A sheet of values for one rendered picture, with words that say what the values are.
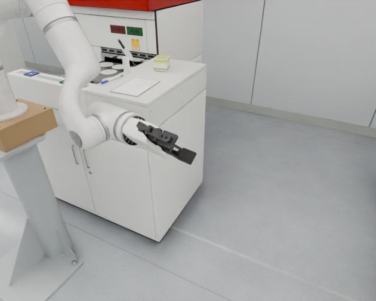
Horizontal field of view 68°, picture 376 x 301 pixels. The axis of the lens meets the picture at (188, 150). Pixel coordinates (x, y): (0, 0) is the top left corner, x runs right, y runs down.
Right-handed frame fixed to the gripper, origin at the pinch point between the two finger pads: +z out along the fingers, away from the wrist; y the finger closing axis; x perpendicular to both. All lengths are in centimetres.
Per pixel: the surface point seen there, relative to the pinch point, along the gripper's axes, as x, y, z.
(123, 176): -13, -62, -69
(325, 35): 183, -172, -43
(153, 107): 19, -35, -49
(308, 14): 191, -156, -60
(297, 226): 12, -153, 4
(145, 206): -22, -77, -58
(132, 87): 25, -34, -66
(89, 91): 14, -25, -79
